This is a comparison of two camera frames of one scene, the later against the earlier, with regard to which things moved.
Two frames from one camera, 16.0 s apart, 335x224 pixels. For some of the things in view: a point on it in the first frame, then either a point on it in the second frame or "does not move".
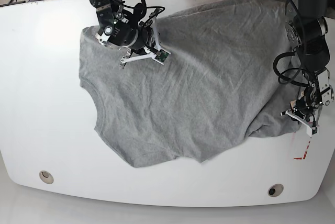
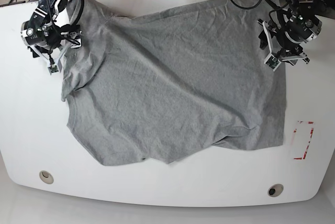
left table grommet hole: x=46 y=177 does not move
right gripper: x=303 y=110 → x=278 y=46
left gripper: x=145 y=38 → x=70 y=36
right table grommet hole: x=275 y=190 does not move
